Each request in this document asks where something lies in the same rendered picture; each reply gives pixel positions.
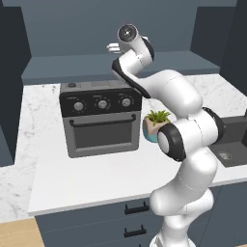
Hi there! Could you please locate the dark tall cabinet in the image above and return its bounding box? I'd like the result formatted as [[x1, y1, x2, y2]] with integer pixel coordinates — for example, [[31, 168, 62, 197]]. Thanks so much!
[[0, 0, 33, 168]]

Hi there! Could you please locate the green plant in blue pot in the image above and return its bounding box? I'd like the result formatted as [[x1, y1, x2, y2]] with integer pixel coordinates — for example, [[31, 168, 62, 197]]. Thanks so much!
[[142, 109, 173, 144]]

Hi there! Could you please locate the black drawer handle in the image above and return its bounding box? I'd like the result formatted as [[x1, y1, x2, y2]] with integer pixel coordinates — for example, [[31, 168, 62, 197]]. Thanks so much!
[[123, 224, 148, 238], [123, 202, 151, 215]]

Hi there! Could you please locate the blue-grey drawer front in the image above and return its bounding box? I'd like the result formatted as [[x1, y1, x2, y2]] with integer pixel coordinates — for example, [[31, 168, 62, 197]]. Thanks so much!
[[39, 215, 167, 247], [34, 196, 162, 234]]

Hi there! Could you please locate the blue-grey cupboard door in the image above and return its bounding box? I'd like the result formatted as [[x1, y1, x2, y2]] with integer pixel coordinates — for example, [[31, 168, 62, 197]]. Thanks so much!
[[200, 181, 247, 247]]

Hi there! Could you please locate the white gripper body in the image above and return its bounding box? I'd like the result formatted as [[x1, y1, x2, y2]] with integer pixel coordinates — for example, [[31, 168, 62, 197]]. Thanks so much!
[[106, 41, 123, 54]]

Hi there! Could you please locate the dark grey sink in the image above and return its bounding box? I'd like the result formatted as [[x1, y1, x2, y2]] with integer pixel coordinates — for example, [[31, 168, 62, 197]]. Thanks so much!
[[207, 116, 247, 169]]

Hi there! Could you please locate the grey toaster oven knob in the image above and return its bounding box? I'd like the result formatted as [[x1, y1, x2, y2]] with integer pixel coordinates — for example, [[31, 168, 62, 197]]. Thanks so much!
[[73, 100, 85, 113], [97, 98, 109, 110], [121, 96, 132, 108]]

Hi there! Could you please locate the black toaster oven door handle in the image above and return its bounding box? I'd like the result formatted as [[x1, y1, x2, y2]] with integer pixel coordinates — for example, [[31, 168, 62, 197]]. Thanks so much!
[[69, 113, 137, 127]]

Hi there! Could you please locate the black grey toaster oven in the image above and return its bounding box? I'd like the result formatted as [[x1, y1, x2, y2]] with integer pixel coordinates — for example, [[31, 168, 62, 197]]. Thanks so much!
[[59, 80, 144, 159]]

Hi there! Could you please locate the dark wall cabinet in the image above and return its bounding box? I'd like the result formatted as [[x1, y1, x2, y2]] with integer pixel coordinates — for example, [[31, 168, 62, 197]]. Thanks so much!
[[189, 0, 247, 97]]

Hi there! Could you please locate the grey toaster oven door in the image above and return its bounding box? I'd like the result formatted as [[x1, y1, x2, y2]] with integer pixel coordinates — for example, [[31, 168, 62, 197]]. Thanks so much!
[[63, 111, 142, 158]]

